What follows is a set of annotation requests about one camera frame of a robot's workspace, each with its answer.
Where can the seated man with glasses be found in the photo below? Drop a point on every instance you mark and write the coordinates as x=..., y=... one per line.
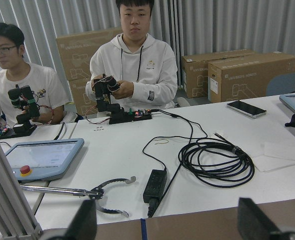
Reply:
x=16, y=72

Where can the cardboard box behind right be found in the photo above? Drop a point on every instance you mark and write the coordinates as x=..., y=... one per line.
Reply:
x=195, y=70

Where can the cardboard boxes stacked left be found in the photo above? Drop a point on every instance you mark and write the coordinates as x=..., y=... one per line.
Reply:
x=75, y=52

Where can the black power adapter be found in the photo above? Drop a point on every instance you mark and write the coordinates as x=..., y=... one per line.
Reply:
x=155, y=185

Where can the cardboard box front right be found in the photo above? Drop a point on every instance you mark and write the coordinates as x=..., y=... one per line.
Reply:
x=251, y=76

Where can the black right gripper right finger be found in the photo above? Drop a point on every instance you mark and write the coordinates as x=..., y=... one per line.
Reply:
x=253, y=223

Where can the cardboard box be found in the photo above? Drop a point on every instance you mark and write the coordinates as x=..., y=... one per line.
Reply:
x=195, y=70
x=251, y=76

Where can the seated man white hoodie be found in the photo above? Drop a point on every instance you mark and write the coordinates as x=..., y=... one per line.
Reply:
x=144, y=67

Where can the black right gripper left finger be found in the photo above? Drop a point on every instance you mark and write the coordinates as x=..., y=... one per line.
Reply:
x=84, y=224

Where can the metal reacher grabber tool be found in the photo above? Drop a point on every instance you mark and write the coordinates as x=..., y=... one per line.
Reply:
x=96, y=193

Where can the aluminium frame post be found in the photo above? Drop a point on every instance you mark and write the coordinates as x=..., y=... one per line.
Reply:
x=17, y=222

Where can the smartphone on table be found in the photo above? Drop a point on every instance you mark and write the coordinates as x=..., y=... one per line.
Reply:
x=246, y=109

